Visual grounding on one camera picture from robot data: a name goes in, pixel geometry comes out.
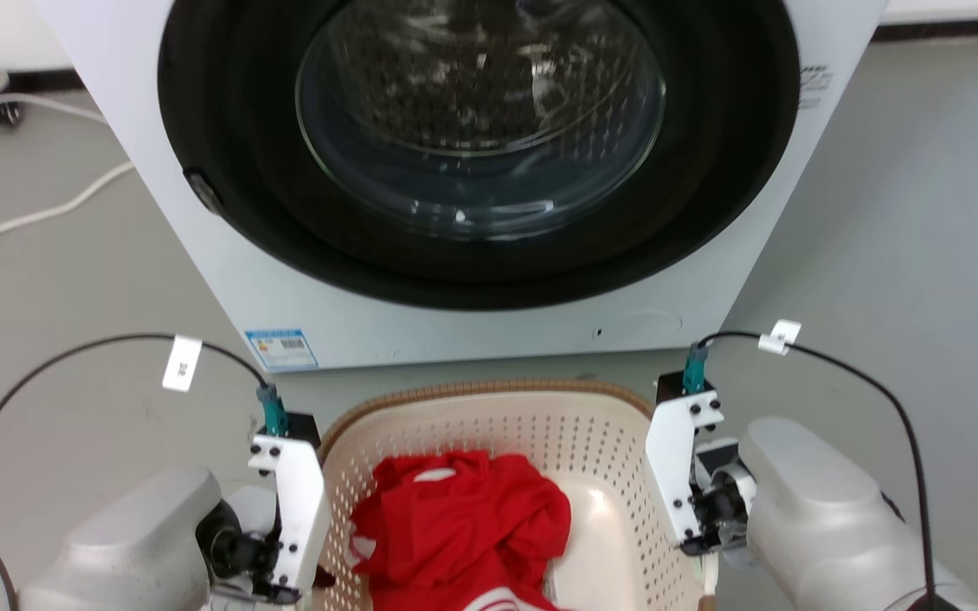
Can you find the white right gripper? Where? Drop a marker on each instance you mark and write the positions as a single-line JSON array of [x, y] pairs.
[[669, 467]]

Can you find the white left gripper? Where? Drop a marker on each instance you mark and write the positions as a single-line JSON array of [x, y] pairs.
[[300, 501]]

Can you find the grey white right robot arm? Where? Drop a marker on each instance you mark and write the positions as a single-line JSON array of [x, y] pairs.
[[829, 518]]

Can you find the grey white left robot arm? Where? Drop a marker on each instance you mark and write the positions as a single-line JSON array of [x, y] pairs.
[[132, 543]]

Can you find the cream perforated laundry basket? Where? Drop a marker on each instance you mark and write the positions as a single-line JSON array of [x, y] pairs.
[[591, 441]]

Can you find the red garment with white stripes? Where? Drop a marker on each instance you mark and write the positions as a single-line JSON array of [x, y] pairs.
[[463, 526]]

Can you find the blue energy label sticker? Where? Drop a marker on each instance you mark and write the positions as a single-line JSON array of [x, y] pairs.
[[281, 349]]

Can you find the white front-load washing machine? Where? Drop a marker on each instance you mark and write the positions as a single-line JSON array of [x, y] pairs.
[[455, 335]]

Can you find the white text sticker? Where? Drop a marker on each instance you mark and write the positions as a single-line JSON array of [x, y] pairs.
[[815, 83]]

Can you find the black round washer door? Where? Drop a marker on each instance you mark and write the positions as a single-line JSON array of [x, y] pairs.
[[234, 170]]

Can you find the black power plug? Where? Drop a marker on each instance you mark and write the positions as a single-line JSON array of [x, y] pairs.
[[2, 113]]

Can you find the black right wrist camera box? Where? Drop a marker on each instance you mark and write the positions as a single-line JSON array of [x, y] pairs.
[[671, 388]]

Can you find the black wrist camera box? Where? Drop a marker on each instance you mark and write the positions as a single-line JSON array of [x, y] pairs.
[[671, 388], [304, 428]]

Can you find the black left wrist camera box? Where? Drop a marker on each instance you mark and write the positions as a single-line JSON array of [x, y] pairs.
[[304, 428]]

